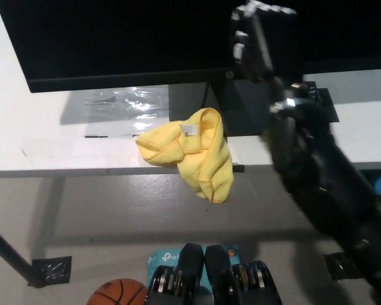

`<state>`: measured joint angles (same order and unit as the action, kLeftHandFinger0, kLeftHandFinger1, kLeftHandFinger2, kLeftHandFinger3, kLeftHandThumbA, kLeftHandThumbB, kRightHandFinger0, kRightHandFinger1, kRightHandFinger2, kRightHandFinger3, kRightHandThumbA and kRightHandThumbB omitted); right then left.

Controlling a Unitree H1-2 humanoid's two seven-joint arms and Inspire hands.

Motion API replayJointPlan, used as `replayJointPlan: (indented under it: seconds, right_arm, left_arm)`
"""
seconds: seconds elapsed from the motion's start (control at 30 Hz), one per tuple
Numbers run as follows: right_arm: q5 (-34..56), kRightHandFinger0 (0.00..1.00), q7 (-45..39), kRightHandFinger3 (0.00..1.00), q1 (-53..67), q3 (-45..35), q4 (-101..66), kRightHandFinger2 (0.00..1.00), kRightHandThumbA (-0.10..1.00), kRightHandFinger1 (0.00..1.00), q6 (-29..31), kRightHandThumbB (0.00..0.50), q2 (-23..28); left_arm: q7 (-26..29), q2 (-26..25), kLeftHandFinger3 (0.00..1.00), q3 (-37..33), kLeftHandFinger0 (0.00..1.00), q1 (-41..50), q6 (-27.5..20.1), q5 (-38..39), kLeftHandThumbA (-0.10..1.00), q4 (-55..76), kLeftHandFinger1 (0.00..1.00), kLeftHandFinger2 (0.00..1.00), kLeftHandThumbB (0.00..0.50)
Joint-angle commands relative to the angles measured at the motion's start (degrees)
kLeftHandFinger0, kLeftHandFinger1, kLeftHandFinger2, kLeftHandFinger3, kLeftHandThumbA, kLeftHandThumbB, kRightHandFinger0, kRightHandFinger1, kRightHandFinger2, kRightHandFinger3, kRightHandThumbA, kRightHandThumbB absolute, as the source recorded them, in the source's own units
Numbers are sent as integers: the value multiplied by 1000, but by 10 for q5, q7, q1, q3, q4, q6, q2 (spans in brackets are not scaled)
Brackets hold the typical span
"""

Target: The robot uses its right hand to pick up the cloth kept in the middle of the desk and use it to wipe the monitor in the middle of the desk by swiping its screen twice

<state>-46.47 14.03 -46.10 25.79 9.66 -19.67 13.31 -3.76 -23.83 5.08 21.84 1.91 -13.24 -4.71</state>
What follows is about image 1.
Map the robot right hand white black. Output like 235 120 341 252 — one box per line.
230 0 299 85

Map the yellow microfiber cloth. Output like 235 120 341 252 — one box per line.
135 107 235 204

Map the black HP computer monitor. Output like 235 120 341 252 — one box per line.
0 0 381 137

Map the white desk leg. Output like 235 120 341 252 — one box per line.
33 176 66 257

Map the clear plastic sheet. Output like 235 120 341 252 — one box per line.
59 85 170 138

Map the black flat object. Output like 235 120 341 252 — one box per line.
358 170 381 191

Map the teal tp-link box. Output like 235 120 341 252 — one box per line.
147 243 242 292

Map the black floor tape patch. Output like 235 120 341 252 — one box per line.
324 252 364 280
31 255 73 283

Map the orange basketball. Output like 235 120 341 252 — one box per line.
87 278 149 305

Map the black metal pole leg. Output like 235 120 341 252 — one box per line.
0 220 47 288

